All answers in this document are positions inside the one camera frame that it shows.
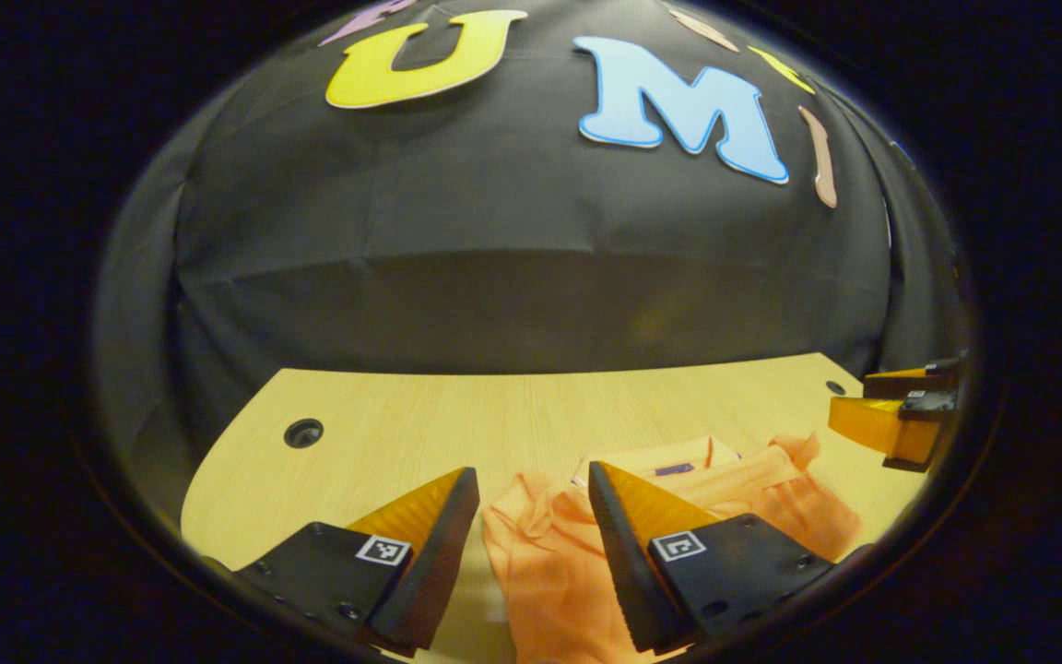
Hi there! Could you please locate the orange T-shirt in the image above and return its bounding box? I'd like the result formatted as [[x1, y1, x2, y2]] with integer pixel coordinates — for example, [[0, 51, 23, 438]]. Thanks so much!
[[482, 432, 864, 664]]

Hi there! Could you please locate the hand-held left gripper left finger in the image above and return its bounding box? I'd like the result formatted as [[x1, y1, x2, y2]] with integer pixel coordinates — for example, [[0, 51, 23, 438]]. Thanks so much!
[[204, 466, 481, 658]]

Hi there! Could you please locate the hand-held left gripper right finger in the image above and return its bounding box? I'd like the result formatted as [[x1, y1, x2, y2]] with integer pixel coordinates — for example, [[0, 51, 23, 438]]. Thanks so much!
[[586, 459, 873, 656]]

